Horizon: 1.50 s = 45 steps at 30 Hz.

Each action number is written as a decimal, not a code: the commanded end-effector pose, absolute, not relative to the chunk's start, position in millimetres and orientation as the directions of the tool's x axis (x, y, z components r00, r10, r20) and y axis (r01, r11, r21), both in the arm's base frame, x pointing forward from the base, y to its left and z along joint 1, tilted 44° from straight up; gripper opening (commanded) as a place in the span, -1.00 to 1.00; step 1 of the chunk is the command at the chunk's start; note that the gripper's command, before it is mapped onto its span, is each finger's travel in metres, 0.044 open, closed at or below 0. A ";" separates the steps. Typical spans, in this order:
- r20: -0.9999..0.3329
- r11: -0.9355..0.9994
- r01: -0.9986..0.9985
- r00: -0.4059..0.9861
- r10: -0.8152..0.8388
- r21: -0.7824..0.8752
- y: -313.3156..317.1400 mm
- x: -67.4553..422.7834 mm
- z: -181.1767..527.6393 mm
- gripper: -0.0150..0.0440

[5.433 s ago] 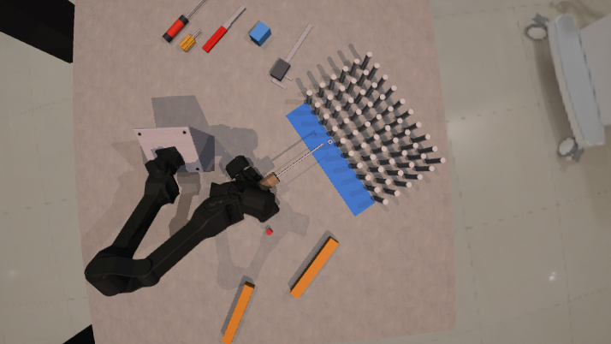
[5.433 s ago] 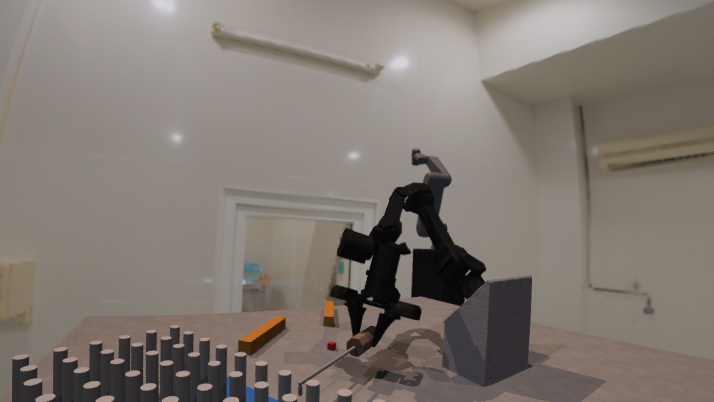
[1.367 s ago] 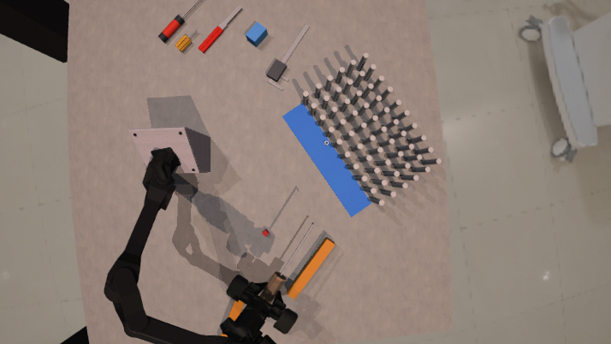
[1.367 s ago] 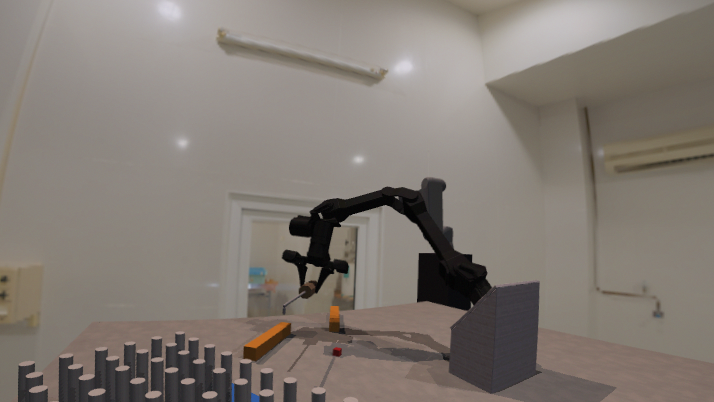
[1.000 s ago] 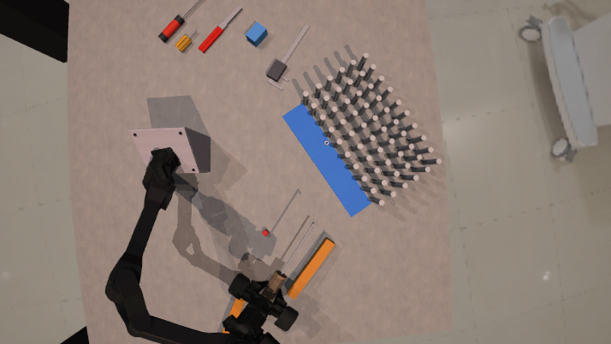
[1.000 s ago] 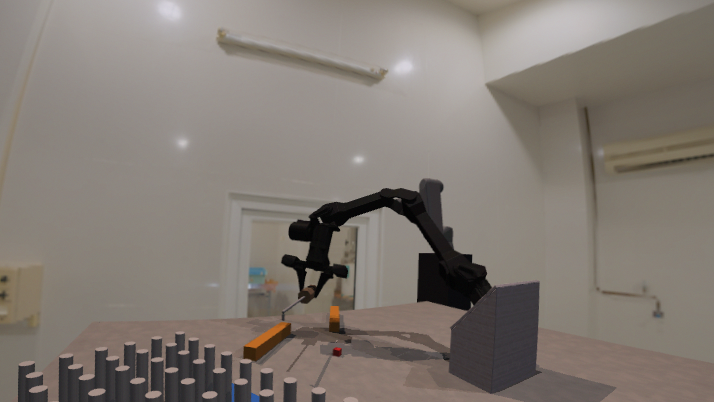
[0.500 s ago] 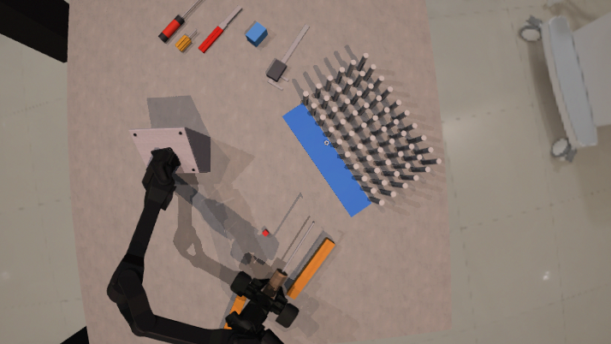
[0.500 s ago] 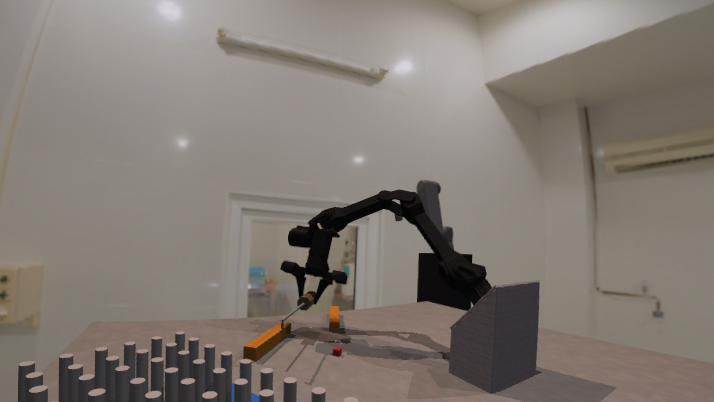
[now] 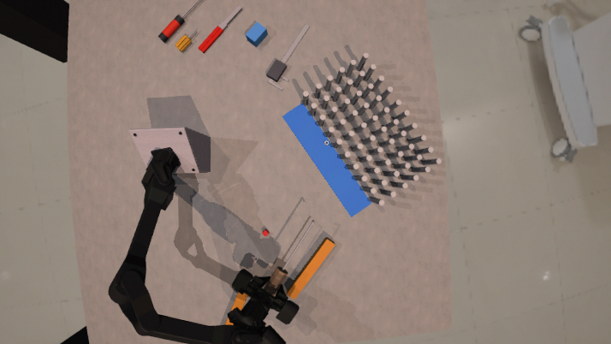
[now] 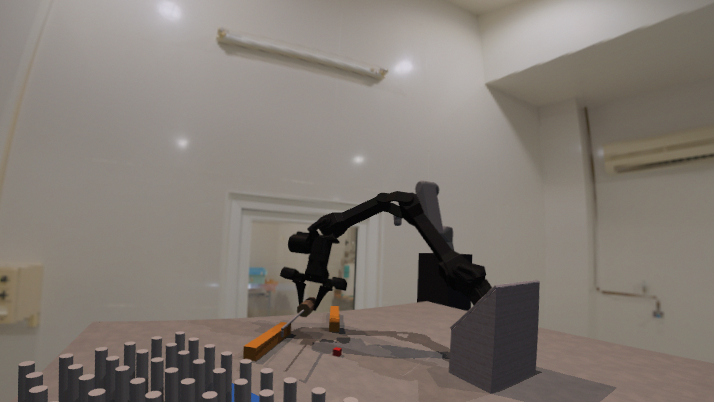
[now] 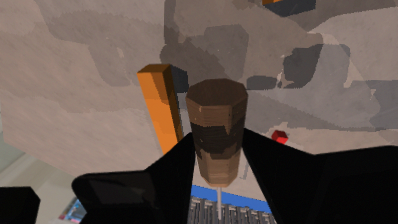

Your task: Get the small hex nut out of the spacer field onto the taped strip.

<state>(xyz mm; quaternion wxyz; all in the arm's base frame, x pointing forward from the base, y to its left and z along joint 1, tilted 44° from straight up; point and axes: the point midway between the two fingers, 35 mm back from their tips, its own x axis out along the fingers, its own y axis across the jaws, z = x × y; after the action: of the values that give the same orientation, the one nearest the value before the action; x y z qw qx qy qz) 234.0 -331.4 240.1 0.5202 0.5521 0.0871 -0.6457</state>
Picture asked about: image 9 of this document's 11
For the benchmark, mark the orange rectangular bar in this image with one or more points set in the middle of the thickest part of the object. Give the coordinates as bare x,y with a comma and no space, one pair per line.
311,267
239,302

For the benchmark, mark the blue cube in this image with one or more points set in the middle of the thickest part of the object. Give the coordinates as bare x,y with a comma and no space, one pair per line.
256,34

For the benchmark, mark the blue flat strip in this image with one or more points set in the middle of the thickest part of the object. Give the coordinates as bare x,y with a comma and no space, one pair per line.
327,160

